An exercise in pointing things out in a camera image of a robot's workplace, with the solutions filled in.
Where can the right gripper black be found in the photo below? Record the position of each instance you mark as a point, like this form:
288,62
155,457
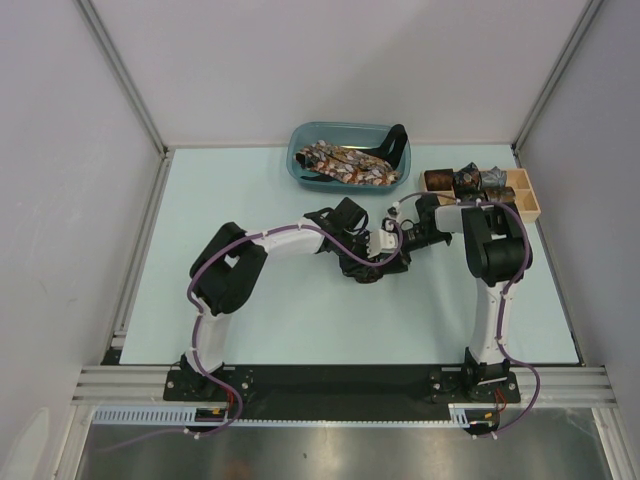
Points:
404,256

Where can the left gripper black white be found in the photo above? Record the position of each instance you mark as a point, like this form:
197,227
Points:
368,246

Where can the dark orange floral tie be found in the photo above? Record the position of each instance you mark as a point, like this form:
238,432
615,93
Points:
373,274

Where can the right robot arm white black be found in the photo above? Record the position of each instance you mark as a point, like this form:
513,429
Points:
497,252

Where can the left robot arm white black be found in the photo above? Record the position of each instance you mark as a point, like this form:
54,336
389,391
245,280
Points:
226,272

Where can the pile of patterned ties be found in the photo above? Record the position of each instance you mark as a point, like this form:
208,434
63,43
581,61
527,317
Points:
350,166

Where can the rolled navy patterned tie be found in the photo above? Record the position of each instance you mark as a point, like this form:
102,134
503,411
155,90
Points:
471,197

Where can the rolled dark blue tie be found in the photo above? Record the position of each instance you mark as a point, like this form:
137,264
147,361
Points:
467,179

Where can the rolled grey tie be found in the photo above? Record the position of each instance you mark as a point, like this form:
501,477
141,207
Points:
493,178

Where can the rolled brown blue tie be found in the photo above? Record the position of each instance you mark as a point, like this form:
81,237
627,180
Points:
504,194

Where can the wooden compartment tray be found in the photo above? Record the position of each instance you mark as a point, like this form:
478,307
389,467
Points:
518,179

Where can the blue plastic basin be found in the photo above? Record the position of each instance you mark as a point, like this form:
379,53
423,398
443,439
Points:
392,141

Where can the white cable duct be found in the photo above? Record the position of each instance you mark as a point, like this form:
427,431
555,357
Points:
214,417

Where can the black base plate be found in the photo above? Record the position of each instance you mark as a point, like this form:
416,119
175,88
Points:
339,393

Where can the aluminium frame rail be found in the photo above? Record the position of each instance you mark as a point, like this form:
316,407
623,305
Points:
560,386

